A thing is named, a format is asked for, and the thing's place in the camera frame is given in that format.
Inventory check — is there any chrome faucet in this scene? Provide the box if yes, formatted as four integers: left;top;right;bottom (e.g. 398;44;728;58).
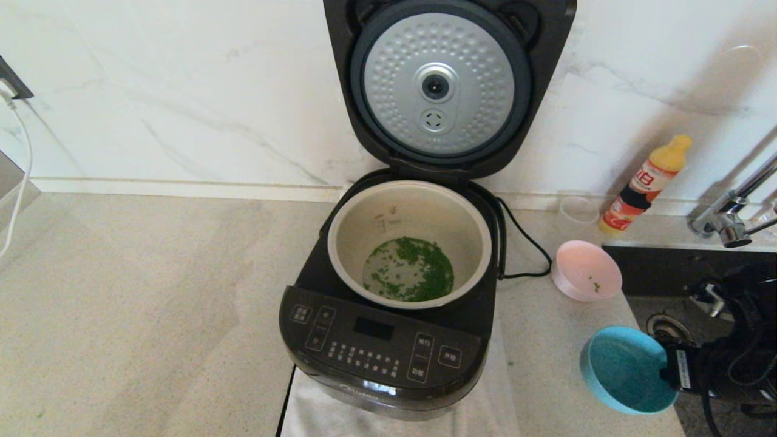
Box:
687;152;777;249

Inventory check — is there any black power cable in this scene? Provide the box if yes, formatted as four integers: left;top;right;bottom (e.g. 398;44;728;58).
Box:
495;197;553;280

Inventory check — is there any orange yellow detergent bottle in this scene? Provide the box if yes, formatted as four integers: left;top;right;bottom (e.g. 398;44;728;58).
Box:
599;135;693;236

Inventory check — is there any steel sink drain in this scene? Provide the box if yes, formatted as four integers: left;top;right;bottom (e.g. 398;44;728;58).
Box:
646;314;685;342

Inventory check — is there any white cloth mat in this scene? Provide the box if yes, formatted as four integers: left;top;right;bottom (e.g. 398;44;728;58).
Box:
280;331;523;437

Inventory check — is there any white charger cable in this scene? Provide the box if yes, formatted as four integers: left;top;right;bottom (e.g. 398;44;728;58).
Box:
0;91;32;259

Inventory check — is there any clear glass cup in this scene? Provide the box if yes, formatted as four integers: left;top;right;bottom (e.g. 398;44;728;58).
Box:
557;193;602;225

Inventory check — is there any pink bowl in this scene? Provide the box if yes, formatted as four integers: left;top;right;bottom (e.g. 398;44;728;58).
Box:
551;240;623;302

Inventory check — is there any grey wall outlet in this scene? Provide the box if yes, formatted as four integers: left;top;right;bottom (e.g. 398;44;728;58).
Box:
0;56;34;101

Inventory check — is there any cream inner pot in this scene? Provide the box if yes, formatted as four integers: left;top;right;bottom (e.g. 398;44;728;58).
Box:
327;180;492;310

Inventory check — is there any black strip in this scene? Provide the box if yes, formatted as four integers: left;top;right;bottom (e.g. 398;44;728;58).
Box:
274;366;297;437

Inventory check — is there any steel sink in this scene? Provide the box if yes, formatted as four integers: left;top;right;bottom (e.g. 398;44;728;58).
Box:
601;245;777;437

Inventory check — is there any black rice cooker lid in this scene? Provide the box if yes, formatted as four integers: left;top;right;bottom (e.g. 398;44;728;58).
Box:
322;0;577;181

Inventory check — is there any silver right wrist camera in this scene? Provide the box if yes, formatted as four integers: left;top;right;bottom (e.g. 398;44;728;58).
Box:
689;280;730;321

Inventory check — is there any black rice cooker body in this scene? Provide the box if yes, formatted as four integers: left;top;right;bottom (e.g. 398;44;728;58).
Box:
279;170;507;421

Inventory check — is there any blue bowl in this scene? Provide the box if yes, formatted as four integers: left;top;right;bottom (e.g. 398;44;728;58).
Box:
580;326;679;415

